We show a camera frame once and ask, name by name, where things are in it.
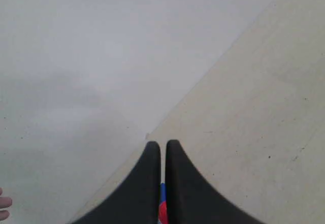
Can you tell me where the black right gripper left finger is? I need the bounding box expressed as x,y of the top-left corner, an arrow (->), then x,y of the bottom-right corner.
74,141 -> 160,224

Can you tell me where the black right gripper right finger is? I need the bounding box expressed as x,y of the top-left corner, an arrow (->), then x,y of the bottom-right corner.
165,140 -> 261,223

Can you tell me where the clear water bottle red cap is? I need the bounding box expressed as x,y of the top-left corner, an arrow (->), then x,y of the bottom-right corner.
158,183 -> 168,224

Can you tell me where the person's open hand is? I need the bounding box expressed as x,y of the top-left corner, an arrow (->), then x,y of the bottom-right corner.
0,188 -> 13,221

